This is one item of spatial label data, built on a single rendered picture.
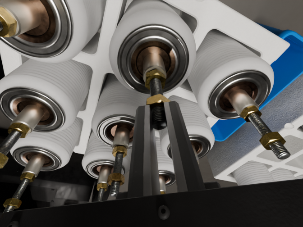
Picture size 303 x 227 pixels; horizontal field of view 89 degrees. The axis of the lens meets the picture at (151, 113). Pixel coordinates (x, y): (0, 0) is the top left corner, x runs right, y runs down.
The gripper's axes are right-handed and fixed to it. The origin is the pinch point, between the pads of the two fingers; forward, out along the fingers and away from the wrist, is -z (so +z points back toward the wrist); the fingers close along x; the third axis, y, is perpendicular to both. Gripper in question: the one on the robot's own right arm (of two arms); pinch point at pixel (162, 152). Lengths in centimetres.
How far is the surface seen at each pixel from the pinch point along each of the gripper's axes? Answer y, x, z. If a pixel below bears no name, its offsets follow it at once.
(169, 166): 22.5, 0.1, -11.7
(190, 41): -1.5, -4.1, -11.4
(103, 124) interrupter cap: 7.4, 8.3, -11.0
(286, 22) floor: 6.6, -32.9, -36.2
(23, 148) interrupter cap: 10.0, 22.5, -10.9
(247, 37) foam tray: 1.7, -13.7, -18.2
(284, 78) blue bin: 15.4, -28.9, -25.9
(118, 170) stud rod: 9.6, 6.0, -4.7
